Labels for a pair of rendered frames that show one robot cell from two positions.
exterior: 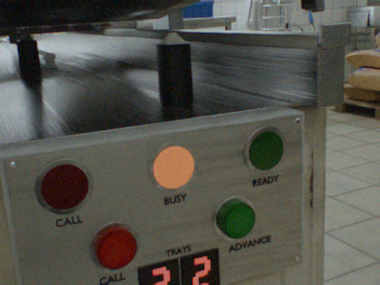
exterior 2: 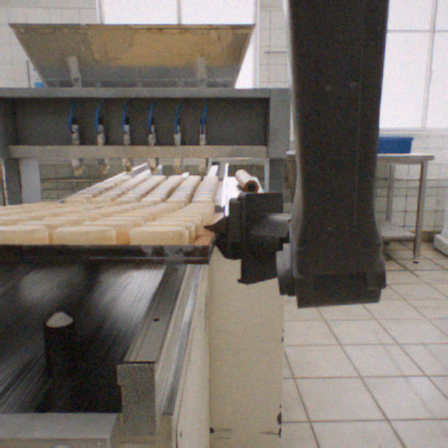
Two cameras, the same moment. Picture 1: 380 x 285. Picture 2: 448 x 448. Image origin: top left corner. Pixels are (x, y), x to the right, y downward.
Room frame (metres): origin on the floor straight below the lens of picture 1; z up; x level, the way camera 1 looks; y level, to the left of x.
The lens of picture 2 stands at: (0.13, -0.31, 1.09)
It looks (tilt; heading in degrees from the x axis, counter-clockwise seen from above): 11 degrees down; 23
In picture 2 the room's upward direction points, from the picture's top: straight up
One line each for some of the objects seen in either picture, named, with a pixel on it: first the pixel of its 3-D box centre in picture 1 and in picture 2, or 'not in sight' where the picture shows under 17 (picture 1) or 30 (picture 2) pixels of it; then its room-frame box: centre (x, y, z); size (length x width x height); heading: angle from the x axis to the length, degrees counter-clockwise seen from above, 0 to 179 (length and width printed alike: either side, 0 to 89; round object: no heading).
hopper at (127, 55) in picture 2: not in sight; (144, 65); (1.17, 0.36, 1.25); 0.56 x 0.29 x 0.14; 113
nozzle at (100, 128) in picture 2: not in sight; (99, 136); (1.02, 0.39, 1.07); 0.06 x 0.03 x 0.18; 23
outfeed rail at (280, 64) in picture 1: (83, 38); (204, 201); (1.33, 0.26, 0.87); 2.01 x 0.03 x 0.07; 23
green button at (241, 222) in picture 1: (235, 218); not in sight; (0.37, -0.03, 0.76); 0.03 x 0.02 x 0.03; 113
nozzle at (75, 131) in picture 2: not in sight; (74, 136); (1.00, 0.45, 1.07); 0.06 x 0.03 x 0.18; 23
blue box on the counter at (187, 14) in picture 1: (185, 10); (382, 144); (4.22, -0.01, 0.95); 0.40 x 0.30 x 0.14; 119
